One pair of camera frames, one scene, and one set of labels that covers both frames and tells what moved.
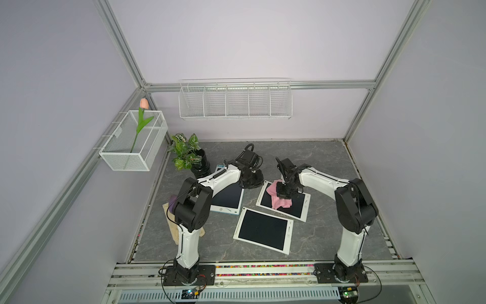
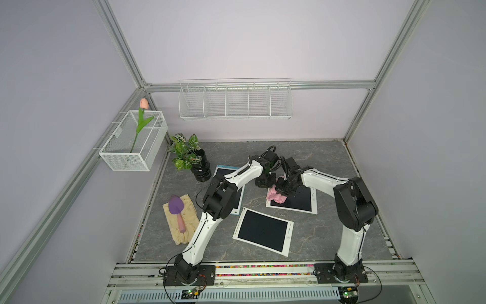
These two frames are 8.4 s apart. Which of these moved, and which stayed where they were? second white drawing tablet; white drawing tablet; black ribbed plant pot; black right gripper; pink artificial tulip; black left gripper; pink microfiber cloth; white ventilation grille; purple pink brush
Moved: white drawing tablet; black left gripper; pink microfiber cloth
Stayed: black ribbed plant pot; black right gripper; pink artificial tulip; second white drawing tablet; purple pink brush; white ventilation grille
